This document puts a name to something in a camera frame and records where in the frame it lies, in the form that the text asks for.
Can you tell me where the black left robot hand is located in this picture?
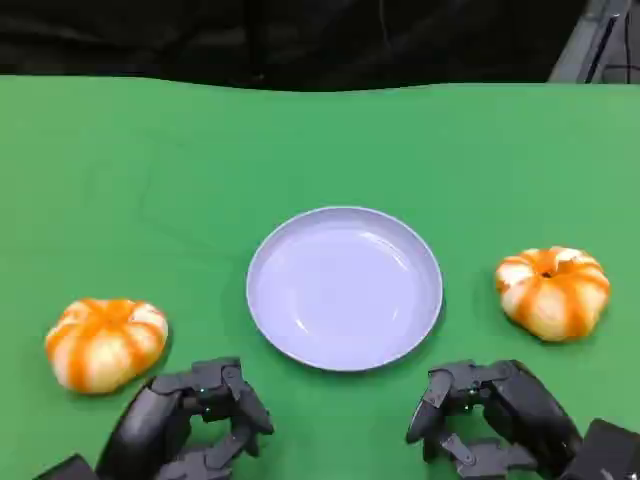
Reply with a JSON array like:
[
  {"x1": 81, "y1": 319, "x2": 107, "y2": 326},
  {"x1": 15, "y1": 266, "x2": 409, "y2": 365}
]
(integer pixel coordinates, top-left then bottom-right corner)
[{"x1": 94, "y1": 355, "x2": 275, "y2": 480}]

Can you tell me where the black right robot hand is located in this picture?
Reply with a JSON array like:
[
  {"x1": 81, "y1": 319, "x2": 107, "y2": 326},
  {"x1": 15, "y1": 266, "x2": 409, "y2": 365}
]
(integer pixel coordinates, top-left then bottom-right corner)
[{"x1": 405, "y1": 358, "x2": 584, "y2": 477}]

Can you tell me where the orange and white bread roll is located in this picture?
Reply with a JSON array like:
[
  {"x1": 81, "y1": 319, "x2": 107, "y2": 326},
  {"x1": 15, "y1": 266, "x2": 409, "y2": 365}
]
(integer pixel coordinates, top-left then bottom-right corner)
[
  {"x1": 44, "y1": 297, "x2": 170, "y2": 396},
  {"x1": 494, "y1": 245, "x2": 612, "y2": 344}
]

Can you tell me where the lilac plate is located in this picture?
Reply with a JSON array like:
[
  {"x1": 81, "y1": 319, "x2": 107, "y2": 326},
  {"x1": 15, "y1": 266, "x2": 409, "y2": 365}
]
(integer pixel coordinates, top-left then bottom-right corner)
[{"x1": 245, "y1": 205, "x2": 444, "y2": 373}]

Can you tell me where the green table cloth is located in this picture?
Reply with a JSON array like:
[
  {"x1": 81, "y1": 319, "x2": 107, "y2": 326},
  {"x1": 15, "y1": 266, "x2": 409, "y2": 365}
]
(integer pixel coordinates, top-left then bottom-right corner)
[{"x1": 0, "y1": 74, "x2": 640, "y2": 480}]

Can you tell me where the black backdrop curtain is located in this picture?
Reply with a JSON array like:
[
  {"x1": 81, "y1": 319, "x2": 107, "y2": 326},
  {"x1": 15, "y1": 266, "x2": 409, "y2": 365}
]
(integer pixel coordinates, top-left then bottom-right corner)
[{"x1": 0, "y1": 0, "x2": 591, "y2": 92}]

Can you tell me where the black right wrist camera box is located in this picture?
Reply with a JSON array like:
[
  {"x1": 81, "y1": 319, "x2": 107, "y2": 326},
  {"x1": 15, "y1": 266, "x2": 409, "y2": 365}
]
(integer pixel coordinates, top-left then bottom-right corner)
[{"x1": 559, "y1": 418, "x2": 640, "y2": 480}]

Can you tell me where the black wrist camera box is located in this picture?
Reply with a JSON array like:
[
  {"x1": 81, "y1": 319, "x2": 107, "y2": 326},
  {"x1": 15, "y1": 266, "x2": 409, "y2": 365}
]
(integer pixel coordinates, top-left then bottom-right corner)
[
  {"x1": 559, "y1": 418, "x2": 640, "y2": 480},
  {"x1": 34, "y1": 453, "x2": 101, "y2": 480}
]

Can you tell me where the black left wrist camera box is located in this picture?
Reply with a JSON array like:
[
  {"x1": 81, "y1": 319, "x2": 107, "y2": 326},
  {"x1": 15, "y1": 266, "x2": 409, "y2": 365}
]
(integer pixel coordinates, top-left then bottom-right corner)
[{"x1": 34, "y1": 453, "x2": 101, "y2": 480}]

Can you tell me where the grey metal frame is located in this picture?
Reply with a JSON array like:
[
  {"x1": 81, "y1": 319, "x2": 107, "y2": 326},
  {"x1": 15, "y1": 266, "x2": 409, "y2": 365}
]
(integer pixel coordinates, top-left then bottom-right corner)
[{"x1": 547, "y1": 0, "x2": 640, "y2": 85}]

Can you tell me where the thin black hanging cable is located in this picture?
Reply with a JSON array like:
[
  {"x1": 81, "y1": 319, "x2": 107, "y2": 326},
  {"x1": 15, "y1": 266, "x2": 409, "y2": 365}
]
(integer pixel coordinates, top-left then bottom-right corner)
[{"x1": 379, "y1": 0, "x2": 395, "y2": 87}]

